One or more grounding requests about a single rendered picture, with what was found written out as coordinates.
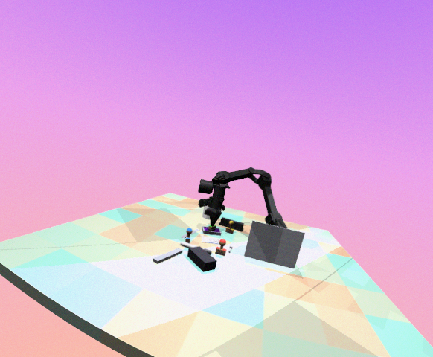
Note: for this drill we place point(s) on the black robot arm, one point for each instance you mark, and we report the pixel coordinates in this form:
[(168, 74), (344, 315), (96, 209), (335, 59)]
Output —
[(220, 182)]

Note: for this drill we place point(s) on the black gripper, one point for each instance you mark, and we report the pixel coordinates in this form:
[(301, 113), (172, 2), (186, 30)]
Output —
[(214, 212)]

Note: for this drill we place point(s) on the red-knobbed rubber stamp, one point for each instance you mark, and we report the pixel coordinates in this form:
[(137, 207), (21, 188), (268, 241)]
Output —
[(221, 250)]

